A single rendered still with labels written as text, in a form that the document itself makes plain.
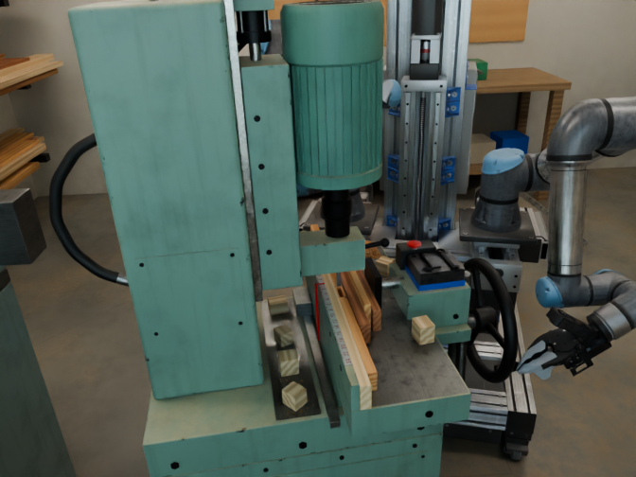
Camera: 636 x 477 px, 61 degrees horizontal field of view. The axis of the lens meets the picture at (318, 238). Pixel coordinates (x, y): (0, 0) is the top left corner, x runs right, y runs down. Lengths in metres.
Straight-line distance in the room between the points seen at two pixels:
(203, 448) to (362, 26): 0.79
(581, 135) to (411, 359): 0.63
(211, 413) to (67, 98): 3.79
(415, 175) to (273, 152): 0.95
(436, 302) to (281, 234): 0.36
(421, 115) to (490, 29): 2.75
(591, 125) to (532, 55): 3.31
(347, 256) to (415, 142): 0.78
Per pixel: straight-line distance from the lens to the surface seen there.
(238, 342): 1.07
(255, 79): 0.92
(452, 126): 1.83
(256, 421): 1.07
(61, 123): 4.73
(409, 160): 1.79
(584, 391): 2.50
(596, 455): 2.25
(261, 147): 0.94
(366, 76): 0.94
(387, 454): 1.18
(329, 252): 1.07
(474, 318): 1.30
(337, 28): 0.91
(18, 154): 3.86
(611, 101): 1.38
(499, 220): 1.73
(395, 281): 1.15
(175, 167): 0.91
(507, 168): 1.68
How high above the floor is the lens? 1.55
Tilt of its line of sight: 26 degrees down
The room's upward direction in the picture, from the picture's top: 3 degrees counter-clockwise
